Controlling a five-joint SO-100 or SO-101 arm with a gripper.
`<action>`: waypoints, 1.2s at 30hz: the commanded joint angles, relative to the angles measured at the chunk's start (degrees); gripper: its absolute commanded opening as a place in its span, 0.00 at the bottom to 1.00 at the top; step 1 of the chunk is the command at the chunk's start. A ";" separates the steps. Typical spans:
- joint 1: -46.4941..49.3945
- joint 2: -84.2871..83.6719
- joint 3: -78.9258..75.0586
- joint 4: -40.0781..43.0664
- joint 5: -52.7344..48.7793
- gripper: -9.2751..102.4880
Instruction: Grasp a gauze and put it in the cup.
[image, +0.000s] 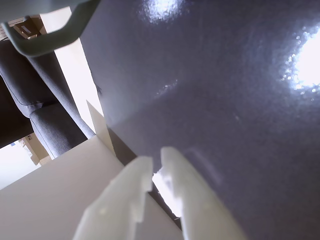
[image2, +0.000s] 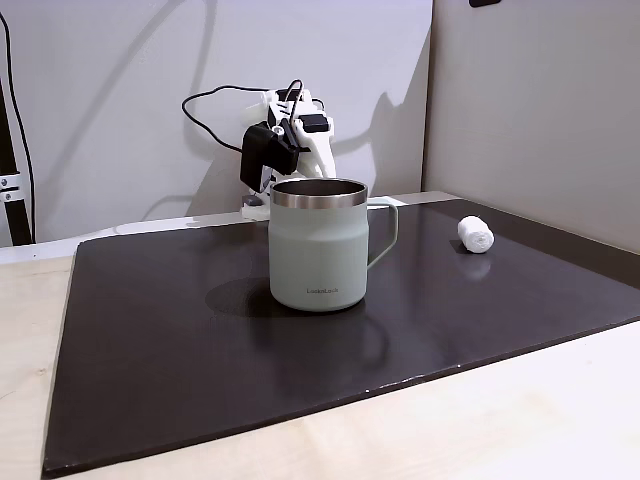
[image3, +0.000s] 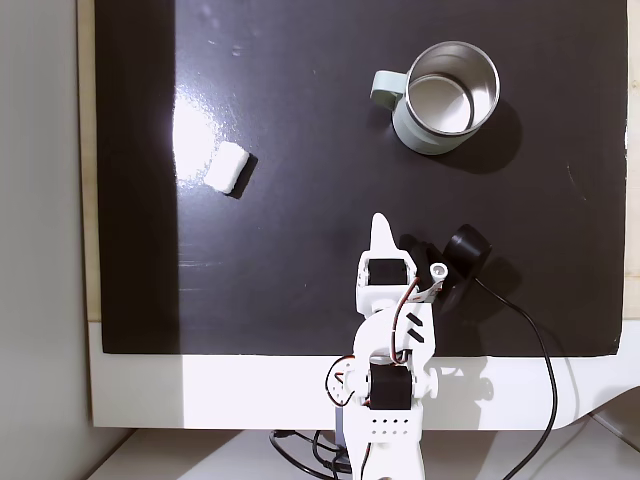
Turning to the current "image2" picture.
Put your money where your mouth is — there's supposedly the pale green steel-rimmed mug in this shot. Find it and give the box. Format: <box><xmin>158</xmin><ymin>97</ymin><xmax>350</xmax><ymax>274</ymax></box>
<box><xmin>268</xmin><ymin>178</ymin><xmax>400</xmax><ymax>313</ymax></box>

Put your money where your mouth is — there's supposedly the black table mat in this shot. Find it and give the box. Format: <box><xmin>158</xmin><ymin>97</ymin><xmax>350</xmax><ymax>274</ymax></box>
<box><xmin>41</xmin><ymin>197</ymin><xmax>640</xmax><ymax>476</ymax></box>

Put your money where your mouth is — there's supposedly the white gauze roll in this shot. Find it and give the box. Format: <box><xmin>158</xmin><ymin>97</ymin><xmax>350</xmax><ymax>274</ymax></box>
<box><xmin>456</xmin><ymin>215</ymin><xmax>495</xmax><ymax>256</ymax></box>

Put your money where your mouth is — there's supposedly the black stand pole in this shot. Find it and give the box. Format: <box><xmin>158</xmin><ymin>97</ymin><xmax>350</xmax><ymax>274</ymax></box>
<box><xmin>0</xmin><ymin>74</ymin><xmax>34</xmax><ymax>247</ymax></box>

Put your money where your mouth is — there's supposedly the white bracket with screws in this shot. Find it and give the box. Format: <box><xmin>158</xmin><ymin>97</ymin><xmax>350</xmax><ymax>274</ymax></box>
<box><xmin>0</xmin><ymin>173</ymin><xmax>24</xmax><ymax>202</ymax></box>

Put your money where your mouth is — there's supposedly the black camera box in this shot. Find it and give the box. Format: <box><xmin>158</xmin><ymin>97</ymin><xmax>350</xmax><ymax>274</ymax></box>
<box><xmin>239</xmin><ymin>124</ymin><xmax>300</xmax><ymax>193</ymax></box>

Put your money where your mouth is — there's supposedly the black camera cable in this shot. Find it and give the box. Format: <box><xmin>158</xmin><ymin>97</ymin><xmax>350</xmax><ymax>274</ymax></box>
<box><xmin>180</xmin><ymin>78</ymin><xmax>305</xmax><ymax>153</ymax></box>

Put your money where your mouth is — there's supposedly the black cable along stand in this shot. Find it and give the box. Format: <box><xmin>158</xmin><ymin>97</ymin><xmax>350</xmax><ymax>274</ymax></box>
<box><xmin>0</xmin><ymin>9</ymin><xmax>37</xmax><ymax>242</ymax></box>

